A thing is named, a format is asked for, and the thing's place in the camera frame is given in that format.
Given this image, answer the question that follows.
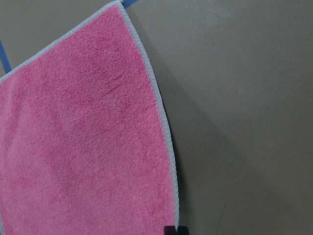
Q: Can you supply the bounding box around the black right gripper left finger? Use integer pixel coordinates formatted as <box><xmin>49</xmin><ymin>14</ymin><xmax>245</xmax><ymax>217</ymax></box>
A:
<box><xmin>164</xmin><ymin>226</ymin><xmax>176</xmax><ymax>235</ymax></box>

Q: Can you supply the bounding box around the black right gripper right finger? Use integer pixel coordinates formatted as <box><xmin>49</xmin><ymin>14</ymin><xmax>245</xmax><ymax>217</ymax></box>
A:
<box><xmin>177</xmin><ymin>226</ymin><xmax>189</xmax><ymax>235</ymax></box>

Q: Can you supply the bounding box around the pink and grey towel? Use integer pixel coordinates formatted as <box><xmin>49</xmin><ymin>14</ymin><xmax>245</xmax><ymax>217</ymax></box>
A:
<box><xmin>0</xmin><ymin>0</ymin><xmax>179</xmax><ymax>235</ymax></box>

